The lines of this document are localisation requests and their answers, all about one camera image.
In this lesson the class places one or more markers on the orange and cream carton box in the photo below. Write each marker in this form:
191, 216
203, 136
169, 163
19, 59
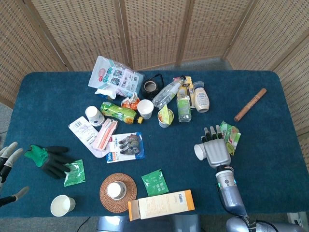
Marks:
161, 204

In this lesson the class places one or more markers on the blue table cloth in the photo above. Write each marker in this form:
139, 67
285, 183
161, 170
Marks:
169, 147

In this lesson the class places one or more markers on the paper cup holding packet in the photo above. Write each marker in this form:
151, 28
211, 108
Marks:
162, 123

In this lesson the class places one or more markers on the orange white snack wrapper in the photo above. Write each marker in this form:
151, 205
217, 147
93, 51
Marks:
129, 104

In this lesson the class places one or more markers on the empty white paper cup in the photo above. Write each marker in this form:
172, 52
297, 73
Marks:
145, 108

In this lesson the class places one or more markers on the white tissue pack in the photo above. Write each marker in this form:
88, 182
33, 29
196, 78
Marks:
105, 92

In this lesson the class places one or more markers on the grey robot torso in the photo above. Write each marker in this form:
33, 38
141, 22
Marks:
149, 223

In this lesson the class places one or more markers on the blue correction tape package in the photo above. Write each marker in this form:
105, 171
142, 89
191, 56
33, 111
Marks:
125, 148

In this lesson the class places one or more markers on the paper cup with green flower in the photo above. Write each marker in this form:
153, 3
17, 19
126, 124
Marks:
200, 151

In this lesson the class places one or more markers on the green and black work glove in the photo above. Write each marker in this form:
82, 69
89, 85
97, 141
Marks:
50, 160

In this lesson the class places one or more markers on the white blister card package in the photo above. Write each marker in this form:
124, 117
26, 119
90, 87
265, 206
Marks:
80, 129

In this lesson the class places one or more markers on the white printed plastic bag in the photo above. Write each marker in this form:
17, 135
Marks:
113, 75

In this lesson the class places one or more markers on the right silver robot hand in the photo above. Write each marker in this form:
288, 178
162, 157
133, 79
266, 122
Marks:
217, 152

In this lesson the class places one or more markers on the green snack bag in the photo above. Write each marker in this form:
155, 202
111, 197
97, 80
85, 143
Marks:
232, 137

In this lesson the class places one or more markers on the yellow green foil packet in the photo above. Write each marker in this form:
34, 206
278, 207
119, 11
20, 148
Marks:
166, 114

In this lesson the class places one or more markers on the green tea sachet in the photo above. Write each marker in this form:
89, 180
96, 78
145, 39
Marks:
154, 182
75, 175

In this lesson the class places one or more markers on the green tea drink bottle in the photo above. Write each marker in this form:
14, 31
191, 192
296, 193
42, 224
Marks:
118, 112

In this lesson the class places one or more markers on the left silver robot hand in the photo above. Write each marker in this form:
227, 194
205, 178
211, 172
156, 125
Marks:
9, 157

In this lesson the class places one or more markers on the pink toothbrush pack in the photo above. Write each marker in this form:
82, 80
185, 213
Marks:
105, 135

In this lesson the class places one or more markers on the paper cup with blue flower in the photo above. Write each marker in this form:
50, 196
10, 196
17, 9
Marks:
94, 116

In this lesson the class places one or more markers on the plain white paper cup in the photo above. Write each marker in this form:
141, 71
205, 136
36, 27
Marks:
61, 205

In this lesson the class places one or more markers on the paper cup with fern print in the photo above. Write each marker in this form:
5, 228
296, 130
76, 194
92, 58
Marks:
116, 190

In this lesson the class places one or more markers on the clear bottle with green label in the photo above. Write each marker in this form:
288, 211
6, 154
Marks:
184, 106

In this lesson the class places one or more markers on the clear plastic water bottle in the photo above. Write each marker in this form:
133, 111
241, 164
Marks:
166, 93

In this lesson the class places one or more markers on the cream mayonnaise squeeze bottle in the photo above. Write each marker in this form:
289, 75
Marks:
201, 97

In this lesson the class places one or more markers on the yellow razor package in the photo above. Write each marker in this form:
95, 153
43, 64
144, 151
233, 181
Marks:
190, 83

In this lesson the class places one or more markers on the round woven rattan coaster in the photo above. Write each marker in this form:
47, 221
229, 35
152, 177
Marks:
108, 201

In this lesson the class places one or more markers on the brown wooden stick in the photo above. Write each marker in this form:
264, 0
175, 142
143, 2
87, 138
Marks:
249, 105

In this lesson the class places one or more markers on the wooden rattan folding screen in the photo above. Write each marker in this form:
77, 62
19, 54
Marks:
154, 29

